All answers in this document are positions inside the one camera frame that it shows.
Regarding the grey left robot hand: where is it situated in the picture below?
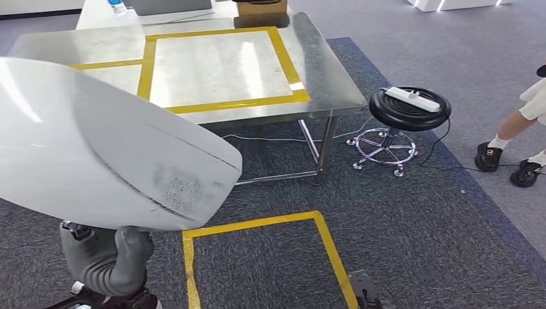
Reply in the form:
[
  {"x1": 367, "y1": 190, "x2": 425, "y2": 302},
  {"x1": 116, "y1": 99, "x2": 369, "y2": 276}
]
[{"x1": 59, "y1": 221, "x2": 155, "y2": 297}]

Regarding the white plastic body part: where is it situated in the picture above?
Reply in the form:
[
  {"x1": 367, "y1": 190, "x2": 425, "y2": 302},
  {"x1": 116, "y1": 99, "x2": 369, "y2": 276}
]
[{"x1": 0, "y1": 57, "x2": 243, "y2": 232}]

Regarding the yellow tape on workbench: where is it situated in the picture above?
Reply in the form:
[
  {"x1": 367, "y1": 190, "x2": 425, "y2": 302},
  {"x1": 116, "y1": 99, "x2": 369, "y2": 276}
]
[{"x1": 70, "y1": 26, "x2": 311, "y2": 115}]

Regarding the steel workbench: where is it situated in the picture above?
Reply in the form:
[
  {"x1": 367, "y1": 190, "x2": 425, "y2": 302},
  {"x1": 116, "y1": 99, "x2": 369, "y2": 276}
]
[{"x1": 7, "y1": 12, "x2": 368, "y2": 186}]

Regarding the yellow square floor tape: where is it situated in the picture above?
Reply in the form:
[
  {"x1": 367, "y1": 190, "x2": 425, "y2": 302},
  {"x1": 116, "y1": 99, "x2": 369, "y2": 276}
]
[{"x1": 182, "y1": 210, "x2": 359, "y2": 309}]

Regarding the clear water bottle blue label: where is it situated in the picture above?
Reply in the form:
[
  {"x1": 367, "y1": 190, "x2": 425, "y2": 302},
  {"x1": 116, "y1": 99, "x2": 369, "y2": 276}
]
[{"x1": 106, "y1": 0, "x2": 128, "y2": 16}]

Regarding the grey laptop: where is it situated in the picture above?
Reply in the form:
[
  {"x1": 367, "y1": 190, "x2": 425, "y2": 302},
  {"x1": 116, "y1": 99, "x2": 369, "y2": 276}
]
[{"x1": 124, "y1": 0, "x2": 213, "y2": 17}]

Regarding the brown cardboard box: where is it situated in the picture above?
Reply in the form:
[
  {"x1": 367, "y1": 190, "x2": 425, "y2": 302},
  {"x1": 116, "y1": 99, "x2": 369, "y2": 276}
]
[{"x1": 236, "y1": 0, "x2": 287, "y2": 17}]

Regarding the black round stool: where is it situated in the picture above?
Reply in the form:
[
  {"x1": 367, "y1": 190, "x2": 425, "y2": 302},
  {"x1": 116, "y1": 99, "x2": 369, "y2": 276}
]
[{"x1": 346, "y1": 86, "x2": 452, "y2": 178}]

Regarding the white power strip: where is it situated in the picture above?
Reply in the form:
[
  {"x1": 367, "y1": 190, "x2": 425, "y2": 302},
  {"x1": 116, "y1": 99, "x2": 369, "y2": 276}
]
[{"x1": 385, "y1": 87, "x2": 442, "y2": 113}]

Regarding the person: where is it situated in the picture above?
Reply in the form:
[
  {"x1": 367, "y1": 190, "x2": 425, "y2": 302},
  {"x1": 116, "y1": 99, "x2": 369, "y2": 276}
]
[{"x1": 474, "y1": 64, "x2": 546, "y2": 189}]

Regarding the white lit platform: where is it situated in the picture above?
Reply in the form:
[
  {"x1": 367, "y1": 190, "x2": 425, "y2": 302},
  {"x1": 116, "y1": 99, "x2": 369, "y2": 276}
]
[{"x1": 407, "y1": 0, "x2": 515, "y2": 12}]

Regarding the white floor cable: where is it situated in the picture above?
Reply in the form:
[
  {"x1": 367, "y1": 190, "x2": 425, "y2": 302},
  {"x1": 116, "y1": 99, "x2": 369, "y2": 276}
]
[{"x1": 221, "y1": 117, "x2": 374, "y2": 144}]

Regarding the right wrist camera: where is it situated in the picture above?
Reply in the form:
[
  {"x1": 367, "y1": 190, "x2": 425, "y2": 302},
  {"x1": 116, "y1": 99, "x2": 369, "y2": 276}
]
[{"x1": 348, "y1": 272, "x2": 382, "y2": 309}]

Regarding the black power cable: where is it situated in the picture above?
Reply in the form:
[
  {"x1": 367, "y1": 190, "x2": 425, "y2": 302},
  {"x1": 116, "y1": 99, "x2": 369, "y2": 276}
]
[{"x1": 420, "y1": 119, "x2": 546, "y2": 176}]

